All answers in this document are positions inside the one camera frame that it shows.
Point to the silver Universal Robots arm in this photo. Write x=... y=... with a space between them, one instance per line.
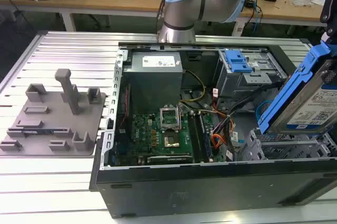
x=184 y=5

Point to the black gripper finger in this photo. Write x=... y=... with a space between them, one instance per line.
x=331 y=76

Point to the grey parts rack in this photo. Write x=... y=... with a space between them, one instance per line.
x=52 y=134

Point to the metal optical drive cage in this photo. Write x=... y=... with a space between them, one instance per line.
x=237 y=84

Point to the black RAM slot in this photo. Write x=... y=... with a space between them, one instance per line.
x=194 y=137

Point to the hard disk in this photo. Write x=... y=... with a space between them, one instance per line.
x=310 y=97

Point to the blue drive cage latch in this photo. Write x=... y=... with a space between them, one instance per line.
x=238 y=62

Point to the green motherboard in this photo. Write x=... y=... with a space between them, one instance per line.
x=147 y=134

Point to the black graphics card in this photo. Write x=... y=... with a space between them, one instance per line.
x=171 y=159

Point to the CPU socket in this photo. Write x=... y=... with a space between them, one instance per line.
x=172 y=141

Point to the wooden desk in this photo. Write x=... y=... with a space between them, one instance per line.
x=105 y=1

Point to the black open PC case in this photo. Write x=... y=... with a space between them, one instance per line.
x=184 y=192

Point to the RAM stick on rack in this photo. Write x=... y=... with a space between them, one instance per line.
x=37 y=131

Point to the grey power supply unit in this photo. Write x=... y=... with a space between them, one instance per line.
x=152 y=84

